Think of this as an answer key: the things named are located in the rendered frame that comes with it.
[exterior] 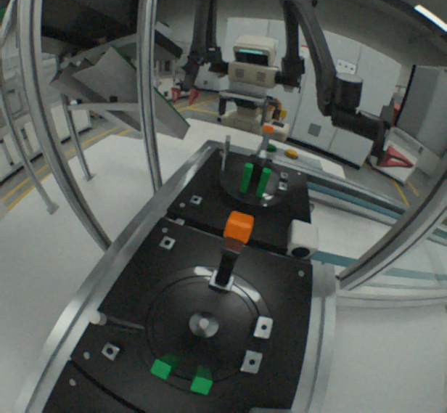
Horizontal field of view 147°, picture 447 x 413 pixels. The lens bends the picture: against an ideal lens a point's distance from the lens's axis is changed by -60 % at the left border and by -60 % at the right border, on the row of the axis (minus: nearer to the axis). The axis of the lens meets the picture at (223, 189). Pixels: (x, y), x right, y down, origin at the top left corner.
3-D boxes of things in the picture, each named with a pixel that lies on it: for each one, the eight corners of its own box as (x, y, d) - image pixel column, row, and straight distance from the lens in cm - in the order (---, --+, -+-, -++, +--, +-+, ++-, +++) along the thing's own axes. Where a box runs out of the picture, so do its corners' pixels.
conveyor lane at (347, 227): (213, 180, 51) (215, 151, 45) (414, 240, 87) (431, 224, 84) (162, 262, 35) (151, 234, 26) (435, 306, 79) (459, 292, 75)
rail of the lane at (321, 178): (206, 166, 57) (207, 136, 52) (409, 229, 90) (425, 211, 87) (199, 175, 53) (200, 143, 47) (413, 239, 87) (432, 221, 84)
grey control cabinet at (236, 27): (226, 116, 426) (237, 24, 424) (257, 124, 403) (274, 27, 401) (215, 121, 379) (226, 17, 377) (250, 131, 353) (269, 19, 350)
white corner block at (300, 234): (284, 232, 30) (292, 217, 27) (307, 239, 31) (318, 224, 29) (281, 255, 27) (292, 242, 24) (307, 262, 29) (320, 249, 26)
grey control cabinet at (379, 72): (324, 146, 403) (354, 48, 401) (353, 160, 427) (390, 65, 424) (325, 157, 354) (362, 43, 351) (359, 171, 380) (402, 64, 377)
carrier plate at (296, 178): (215, 154, 46) (216, 146, 45) (302, 178, 46) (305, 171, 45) (167, 217, 29) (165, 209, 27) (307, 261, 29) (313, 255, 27)
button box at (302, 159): (255, 157, 58) (259, 141, 55) (313, 175, 61) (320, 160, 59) (252, 168, 52) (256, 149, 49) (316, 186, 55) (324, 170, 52)
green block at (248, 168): (240, 186, 29) (246, 162, 26) (247, 189, 29) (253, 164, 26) (239, 191, 28) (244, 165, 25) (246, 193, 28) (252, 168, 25)
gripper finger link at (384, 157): (422, 138, 43) (383, 120, 41) (419, 170, 39) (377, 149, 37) (409, 154, 48) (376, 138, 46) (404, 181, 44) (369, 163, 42)
